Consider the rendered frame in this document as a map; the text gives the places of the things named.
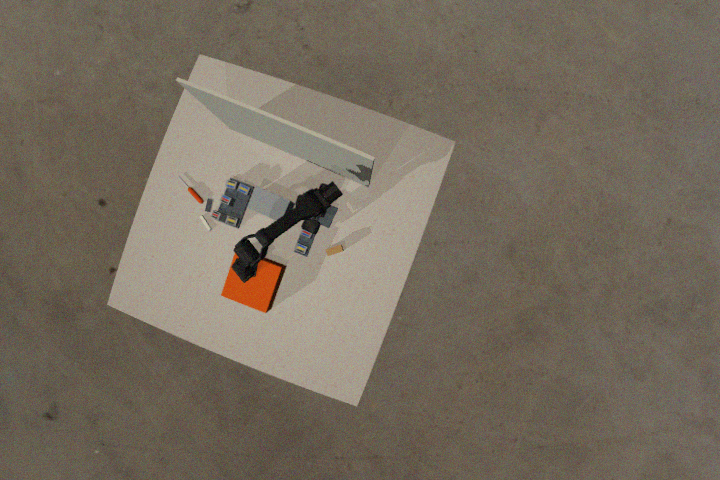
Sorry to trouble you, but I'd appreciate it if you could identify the orange-handled screwdriver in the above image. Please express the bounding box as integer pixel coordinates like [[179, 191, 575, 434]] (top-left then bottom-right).
[[178, 176, 203, 204]]

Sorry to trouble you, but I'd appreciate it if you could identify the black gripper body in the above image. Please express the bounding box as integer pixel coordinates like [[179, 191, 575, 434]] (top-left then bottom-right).
[[301, 183, 327, 234]]

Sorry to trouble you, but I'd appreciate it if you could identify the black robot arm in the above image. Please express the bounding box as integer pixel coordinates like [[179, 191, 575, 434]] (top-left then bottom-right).
[[231, 181, 343, 283]]

